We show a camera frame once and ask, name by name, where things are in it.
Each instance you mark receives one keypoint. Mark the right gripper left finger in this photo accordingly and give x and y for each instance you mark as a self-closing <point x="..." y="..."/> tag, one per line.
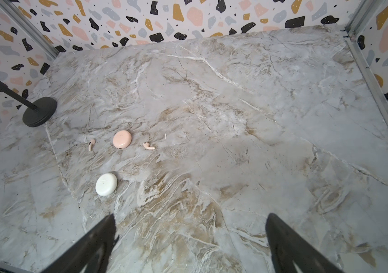
<point x="91" y="253"/>

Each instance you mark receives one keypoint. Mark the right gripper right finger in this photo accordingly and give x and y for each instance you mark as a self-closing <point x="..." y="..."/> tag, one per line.
<point x="290" y="252"/>

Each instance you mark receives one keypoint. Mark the white earbud charging case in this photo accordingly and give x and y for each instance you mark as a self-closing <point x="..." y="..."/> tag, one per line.
<point x="106" y="184"/>

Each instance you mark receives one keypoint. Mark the pink earbud charging case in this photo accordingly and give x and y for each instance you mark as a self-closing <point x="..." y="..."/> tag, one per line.
<point x="122" y="139"/>

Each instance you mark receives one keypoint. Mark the pink earbud right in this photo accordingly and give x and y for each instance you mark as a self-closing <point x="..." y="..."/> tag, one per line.
<point x="147" y="146"/>

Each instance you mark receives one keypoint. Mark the microphone stand with green ball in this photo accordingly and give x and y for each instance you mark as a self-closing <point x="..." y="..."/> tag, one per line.
<point x="37" y="112"/>

